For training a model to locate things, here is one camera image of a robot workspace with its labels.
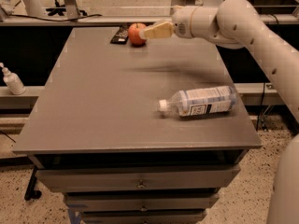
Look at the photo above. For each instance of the grey top drawer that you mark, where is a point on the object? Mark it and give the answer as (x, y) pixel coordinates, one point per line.
(140, 178)

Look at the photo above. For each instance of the grey drawer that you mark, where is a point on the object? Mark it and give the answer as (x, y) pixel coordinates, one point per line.
(148, 217)
(147, 200)
(140, 178)

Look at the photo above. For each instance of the clear plastic water bottle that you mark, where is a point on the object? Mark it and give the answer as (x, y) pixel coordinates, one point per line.
(198, 102)

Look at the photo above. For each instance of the white pump dispenser bottle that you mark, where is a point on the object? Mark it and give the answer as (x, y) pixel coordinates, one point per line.
(12, 81)

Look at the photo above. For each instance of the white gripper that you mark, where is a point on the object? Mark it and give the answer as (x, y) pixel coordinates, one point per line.
(181, 24)

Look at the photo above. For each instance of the grey metal rail frame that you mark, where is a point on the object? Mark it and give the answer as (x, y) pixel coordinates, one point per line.
(117, 14)

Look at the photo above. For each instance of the grey bottom drawer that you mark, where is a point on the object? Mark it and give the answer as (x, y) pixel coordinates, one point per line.
(148, 217)

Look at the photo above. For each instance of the red apple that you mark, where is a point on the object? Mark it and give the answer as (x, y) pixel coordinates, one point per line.
(133, 34)

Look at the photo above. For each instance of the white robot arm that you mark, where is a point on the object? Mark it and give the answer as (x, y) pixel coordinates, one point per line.
(235, 24)

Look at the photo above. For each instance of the grey middle drawer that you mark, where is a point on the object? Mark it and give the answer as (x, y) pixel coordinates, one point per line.
(147, 200)

